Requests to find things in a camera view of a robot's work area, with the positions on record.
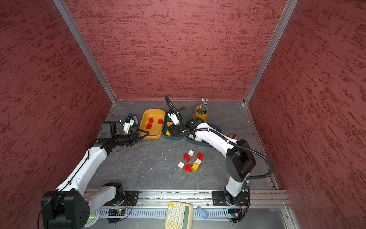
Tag right circuit board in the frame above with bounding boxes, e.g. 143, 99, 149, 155
227, 209, 242, 219

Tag blue eraser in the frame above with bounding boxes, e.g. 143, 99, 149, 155
197, 207, 208, 219

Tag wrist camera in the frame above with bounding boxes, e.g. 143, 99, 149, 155
122, 118, 135, 134
168, 113, 180, 126

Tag green round button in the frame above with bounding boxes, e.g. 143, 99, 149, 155
84, 209, 100, 228

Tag yellow rectangular bin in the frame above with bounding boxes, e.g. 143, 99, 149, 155
139, 109, 165, 140

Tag left circuit board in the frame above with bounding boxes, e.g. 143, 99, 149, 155
107, 209, 125, 217

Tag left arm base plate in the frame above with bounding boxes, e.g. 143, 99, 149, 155
112, 191, 140, 207

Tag teal bin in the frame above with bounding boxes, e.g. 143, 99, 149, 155
162, 112, 184, 140
185, 124, 222, 148

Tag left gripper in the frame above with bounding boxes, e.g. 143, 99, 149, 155
112, 128, 150, 146

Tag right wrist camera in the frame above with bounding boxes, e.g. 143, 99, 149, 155
168, 113, 180, 126

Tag small brown object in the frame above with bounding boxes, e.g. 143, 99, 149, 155
228, 133, 238, 140

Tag pens in cup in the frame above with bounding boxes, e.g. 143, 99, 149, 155
199, 98, 208, 115

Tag yellow green calculator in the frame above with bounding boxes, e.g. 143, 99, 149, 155
164, 201, 194, 229

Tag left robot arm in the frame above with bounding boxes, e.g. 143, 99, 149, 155
37, 120, 150, 229

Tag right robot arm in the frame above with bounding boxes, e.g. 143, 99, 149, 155
168, 119, 274, 206

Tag circuit board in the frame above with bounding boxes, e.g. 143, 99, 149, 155
107, 209, 125, 217
227, 209, 242, 219

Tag yellow pen cup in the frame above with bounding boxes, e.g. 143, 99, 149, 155
194, 106, 209, 122

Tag white long lego bottom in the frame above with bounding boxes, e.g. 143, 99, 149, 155
194, 137, 203, 142

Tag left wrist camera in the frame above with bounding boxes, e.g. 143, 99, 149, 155
122, 118, 135, 134

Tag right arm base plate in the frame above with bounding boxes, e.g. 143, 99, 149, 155
212, 190, 249, 207

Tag small teal bottle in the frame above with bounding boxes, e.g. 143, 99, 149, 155
128, 113, 138, 122

